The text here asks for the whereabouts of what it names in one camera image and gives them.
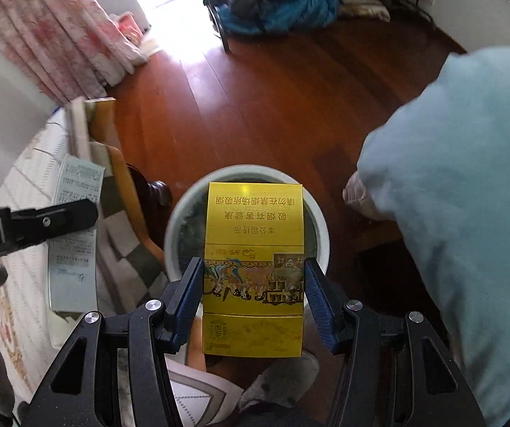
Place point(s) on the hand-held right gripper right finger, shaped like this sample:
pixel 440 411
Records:
pixel 321 307

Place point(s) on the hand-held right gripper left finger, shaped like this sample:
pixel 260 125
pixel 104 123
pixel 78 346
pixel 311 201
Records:
pixel 188 293

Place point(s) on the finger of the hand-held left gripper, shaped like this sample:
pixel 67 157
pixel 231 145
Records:
pixel 50 222

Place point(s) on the white printed carton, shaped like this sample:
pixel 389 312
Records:
pixel 77 178

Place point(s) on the white bin with black liner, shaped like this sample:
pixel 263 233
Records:
pixel 192 227

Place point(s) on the yellow cigarette box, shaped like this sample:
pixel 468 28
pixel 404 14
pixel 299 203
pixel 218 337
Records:
pixel 255 231

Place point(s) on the white diamond floral tablecloth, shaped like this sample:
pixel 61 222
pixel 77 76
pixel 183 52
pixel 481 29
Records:
pixel 23 178

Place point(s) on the grey slipper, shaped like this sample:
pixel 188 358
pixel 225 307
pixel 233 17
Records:
pixel 281 378

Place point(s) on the pink floral curtain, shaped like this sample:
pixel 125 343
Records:
pixel 50 31

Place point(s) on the light blue pillow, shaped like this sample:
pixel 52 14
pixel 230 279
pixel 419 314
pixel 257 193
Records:
pixel 459 164

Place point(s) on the black metal clothes rack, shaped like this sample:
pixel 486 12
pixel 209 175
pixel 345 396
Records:
pixel 219 26

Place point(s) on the blue clothing pile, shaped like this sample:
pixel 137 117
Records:
pixel 281 13

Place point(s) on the beige patterned floor cloth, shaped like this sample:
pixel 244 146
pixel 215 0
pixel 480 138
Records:
pixel 366 6

